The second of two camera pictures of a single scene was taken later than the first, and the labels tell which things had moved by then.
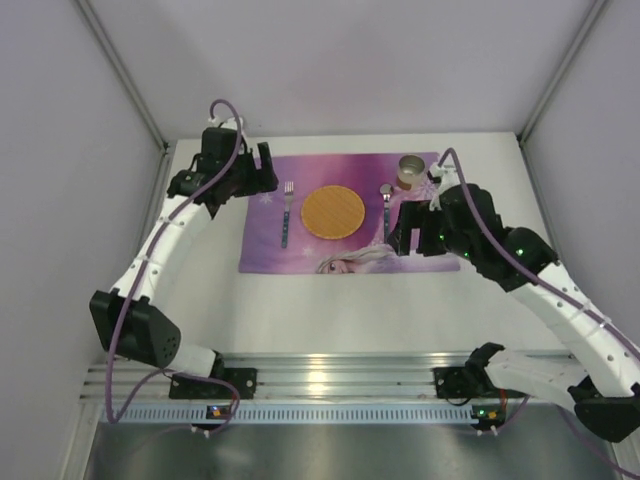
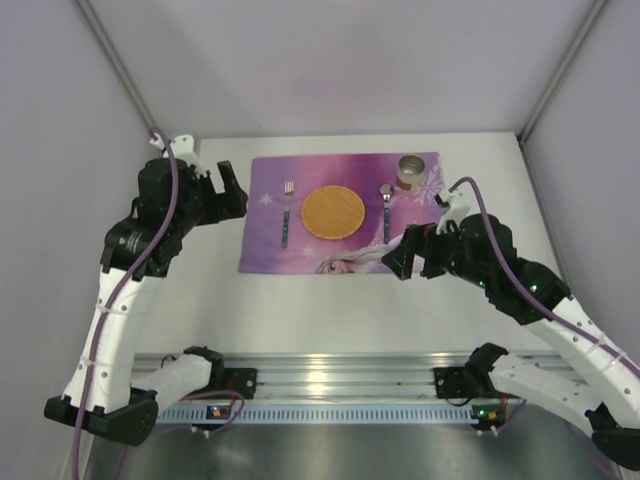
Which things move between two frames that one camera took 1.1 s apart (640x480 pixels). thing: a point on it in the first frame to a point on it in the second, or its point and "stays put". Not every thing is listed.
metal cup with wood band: (411, 172) stays put
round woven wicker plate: (332, 212) stays put
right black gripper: (426, 232) to (426, 255)
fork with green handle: (288, 194) stays put
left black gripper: (257, 175) to (213, 194)
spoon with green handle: (386, 190) stays put
